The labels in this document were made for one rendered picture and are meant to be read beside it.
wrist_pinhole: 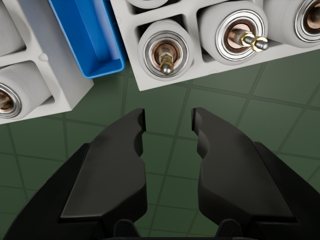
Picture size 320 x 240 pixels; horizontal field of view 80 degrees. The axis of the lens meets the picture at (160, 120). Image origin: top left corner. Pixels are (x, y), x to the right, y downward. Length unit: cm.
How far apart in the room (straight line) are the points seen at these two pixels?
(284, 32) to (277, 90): 36
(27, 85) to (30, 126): 39
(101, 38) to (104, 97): 18
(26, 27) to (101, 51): 21
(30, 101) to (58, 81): 7
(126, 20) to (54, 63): 19
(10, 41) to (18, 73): 6
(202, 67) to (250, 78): 27
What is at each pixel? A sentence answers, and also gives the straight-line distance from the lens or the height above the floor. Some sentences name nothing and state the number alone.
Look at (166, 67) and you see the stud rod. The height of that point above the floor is 34.
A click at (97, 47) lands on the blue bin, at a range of 61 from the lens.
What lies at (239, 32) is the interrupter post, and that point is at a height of 27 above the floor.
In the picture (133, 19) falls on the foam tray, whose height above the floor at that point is 18.
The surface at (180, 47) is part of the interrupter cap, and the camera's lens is 33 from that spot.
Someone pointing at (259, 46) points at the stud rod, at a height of 34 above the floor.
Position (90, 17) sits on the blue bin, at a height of 0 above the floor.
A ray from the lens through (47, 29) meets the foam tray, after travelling 52.
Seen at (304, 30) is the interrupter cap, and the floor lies 25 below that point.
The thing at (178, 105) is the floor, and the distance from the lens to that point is 65.
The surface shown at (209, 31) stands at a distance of 34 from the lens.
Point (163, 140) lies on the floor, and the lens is 72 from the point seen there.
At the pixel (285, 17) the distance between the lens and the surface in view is 39.
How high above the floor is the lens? 58
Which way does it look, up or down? 60 degrees down
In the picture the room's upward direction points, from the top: 179 degrees counter-clockwise
